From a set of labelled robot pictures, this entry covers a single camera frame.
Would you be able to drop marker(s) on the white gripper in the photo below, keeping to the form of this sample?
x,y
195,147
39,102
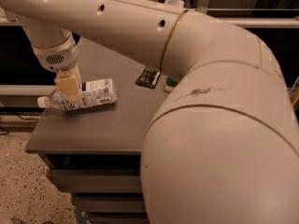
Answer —
x,y
57,59

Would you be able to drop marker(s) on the clear plastic water bottle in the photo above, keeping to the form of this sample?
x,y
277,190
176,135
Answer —
x,y
93,93

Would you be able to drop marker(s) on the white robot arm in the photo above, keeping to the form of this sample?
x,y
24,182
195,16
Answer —
x,y
223,146

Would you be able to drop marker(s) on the grey drawer cabinet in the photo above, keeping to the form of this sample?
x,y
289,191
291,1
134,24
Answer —
x,y
105,137

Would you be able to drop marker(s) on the black snack packet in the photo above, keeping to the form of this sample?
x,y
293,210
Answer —
x,y
148,78

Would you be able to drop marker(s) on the top grey drawer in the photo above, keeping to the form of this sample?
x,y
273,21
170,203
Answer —
x,y
95,181

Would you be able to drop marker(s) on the grey drawer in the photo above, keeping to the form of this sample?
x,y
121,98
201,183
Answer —
x,y
110,203
95,181
98,218

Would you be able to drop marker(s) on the green yellow sponge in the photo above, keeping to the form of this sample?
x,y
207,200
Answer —
x,y
170,84

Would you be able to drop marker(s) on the middle grey drawer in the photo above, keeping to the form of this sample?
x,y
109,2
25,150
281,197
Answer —
x,y
110,203

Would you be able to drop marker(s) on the bottom grey drawer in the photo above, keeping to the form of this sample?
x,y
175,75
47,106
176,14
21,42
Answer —
x,y
98,218

